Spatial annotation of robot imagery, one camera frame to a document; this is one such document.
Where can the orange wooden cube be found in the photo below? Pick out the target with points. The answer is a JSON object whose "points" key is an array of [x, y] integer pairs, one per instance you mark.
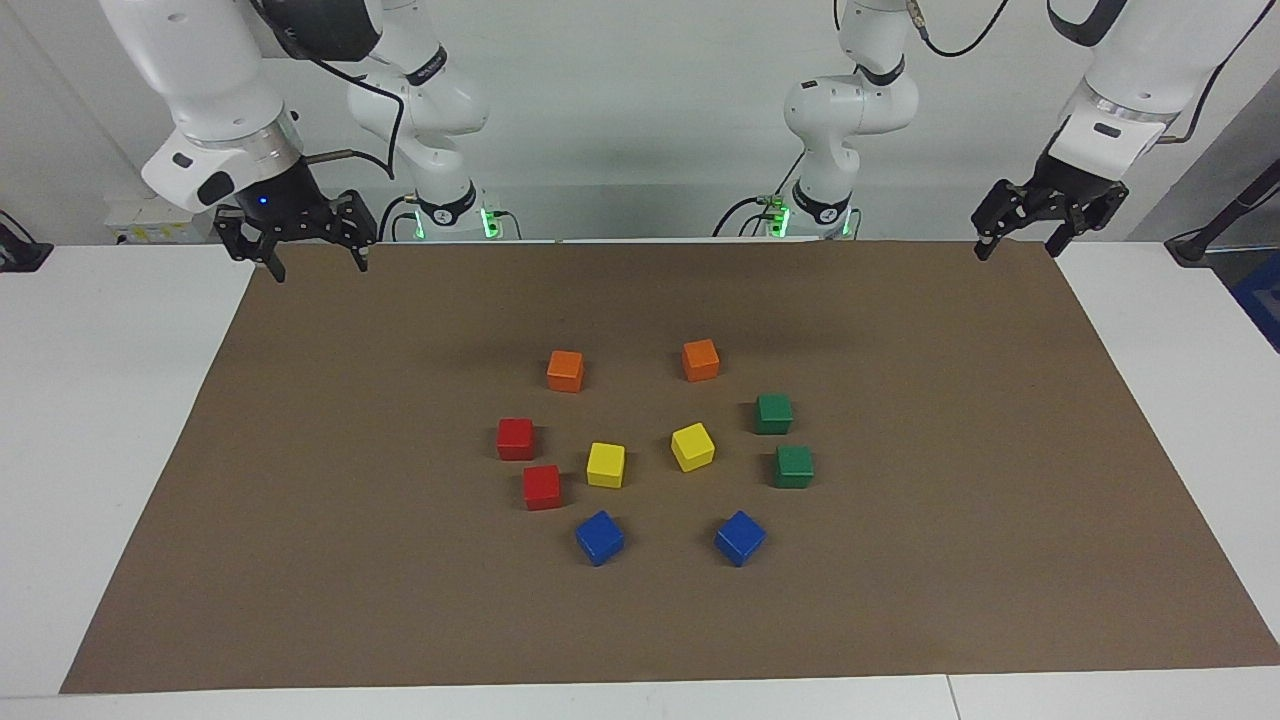
{"points": [[565, 372], [700, 361]]}

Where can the green wooden cube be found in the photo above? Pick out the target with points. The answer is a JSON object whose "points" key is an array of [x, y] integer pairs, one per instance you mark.
{"points": [[793, 467], [773, 414]]}

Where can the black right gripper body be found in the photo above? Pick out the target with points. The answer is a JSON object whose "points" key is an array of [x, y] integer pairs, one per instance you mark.
{"points": [[285, 205]]}

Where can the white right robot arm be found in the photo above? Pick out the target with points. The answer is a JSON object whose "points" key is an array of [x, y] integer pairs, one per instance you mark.
{"points": [[200, 80]]}

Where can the white power strip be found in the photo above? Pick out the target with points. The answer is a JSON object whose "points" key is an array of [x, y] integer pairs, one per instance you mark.
{"points": [[135, 225]]}

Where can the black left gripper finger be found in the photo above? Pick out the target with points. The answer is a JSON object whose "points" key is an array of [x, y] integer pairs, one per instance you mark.
{"points": [[1005, 210], [1090, 215]]}

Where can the brown table mat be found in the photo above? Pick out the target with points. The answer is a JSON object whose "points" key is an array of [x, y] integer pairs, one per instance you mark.
{"points": [[400, 600]]}

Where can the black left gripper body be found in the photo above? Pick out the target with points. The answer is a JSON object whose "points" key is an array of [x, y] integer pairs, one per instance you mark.
{"points": [[1070, 190]]}

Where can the blue wooden cube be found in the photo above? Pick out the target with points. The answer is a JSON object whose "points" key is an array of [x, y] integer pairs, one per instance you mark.
{"points": [[740, 538], [599, 538]]}

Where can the red wooden cube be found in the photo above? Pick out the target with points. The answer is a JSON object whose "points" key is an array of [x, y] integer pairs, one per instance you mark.
{"points": [[515, 440], [542, 488]]}

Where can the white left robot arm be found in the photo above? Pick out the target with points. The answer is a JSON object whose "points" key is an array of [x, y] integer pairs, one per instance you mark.
{"points": [[850, 110]]}

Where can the blue plastic bin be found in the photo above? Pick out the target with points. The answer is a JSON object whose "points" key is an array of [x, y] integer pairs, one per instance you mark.
{"points": [[1262, 305]]}

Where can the yellow wooden cube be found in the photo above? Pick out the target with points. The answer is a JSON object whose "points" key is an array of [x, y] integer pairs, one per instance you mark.
{"points": [[605, 466], [692, 447]]}

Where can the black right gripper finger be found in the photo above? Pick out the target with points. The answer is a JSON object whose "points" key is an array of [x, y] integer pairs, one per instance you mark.
{"points": [[245, 235], [360, 225]]}

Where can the black clamp mount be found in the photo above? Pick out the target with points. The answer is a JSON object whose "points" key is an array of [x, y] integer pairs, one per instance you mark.
{"points": [[20, 255]]}

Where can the black stand pole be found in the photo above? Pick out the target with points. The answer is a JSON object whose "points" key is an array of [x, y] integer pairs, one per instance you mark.
{"points": [[1215, 235]]}

